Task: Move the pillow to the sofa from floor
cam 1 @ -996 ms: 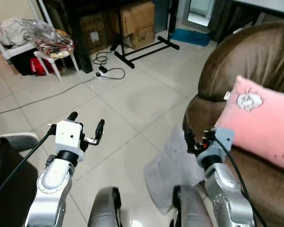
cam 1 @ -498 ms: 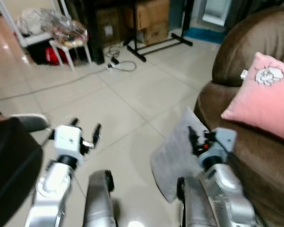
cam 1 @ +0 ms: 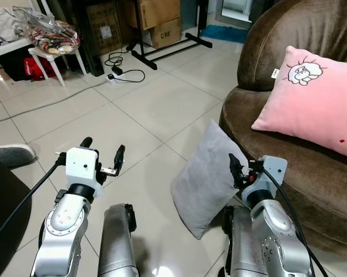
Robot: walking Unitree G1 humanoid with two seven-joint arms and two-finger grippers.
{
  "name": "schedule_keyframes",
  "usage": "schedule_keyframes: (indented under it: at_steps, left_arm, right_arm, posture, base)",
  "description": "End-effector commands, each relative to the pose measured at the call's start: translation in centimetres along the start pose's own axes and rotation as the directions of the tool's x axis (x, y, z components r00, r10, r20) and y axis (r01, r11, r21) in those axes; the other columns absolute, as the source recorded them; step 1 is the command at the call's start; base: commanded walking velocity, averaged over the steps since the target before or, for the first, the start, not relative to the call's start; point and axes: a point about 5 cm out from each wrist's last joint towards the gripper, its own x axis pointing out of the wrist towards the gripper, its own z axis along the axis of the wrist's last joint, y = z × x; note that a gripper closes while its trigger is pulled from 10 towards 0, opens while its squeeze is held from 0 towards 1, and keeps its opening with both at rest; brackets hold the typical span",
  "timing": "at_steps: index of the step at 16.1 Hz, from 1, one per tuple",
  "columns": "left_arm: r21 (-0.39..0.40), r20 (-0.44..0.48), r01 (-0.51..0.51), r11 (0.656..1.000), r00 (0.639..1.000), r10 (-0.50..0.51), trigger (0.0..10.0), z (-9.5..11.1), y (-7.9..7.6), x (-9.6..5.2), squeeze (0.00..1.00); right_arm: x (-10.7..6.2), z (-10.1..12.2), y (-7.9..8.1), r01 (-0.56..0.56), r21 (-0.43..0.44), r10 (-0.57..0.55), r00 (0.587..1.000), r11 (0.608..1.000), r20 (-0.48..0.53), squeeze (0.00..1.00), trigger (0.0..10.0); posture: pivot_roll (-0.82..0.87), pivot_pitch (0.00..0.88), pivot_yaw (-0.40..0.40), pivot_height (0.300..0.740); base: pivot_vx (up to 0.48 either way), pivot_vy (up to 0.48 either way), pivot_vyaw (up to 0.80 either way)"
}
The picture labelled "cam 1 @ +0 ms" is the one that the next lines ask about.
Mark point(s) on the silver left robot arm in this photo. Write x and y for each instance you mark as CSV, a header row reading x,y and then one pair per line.
x,y
63,225

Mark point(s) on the grey door frame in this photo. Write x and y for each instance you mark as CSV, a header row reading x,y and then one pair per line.
x,y
239,14

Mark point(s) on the grey square pillow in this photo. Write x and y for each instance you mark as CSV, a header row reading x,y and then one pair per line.
x,y
205,184

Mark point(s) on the silver right robot leg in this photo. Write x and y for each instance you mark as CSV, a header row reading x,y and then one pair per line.
x,y
242,248

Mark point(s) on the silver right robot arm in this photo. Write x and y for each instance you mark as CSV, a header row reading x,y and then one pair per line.
x,y
277,236

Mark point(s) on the red bag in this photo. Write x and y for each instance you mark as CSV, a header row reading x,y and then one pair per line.
x,y
34,66

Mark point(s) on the brown round velvet sofa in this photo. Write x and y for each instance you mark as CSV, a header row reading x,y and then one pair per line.
x,y
312,184

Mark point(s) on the silver robot leg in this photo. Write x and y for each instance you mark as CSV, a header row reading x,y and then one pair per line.
x,y
116,242
242,248

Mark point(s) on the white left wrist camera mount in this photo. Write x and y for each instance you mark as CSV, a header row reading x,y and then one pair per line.
x,y
81,164

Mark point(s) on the pale crumpled cloth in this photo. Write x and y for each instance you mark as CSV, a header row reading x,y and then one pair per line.
x,y
3,26

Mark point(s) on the dark labelled cardboard box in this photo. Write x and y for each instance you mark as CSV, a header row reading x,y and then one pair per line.
x,y
105,29

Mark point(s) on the pink cartoon print pillow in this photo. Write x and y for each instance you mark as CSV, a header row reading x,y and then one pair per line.
x,y
312,104

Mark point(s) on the blue floor mat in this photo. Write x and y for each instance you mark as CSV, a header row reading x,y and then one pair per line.
x,y
225,33

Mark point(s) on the clear plastic bag of snacks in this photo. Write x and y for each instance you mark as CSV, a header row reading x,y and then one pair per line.
x,y
49,34

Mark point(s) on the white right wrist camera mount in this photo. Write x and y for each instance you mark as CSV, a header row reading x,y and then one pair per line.
x,y
272,173

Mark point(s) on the silver left robot leg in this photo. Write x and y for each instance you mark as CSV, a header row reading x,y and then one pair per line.
x,y
116,242

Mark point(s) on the white plastic stool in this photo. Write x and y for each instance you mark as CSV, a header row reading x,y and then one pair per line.
x,y
55,62

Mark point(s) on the small printed cardboard box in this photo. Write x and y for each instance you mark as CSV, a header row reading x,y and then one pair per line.
x,y
166,34

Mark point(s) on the white shelf table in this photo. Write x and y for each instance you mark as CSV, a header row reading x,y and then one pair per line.
x,y
6,46

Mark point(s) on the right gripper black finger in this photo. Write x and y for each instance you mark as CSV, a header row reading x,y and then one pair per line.
x,y
235,167

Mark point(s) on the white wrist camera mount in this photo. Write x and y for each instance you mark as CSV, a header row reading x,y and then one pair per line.
x,y
81,164
272,173

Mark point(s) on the large brown cardboard box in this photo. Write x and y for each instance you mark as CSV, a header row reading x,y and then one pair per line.
x,y
156,11

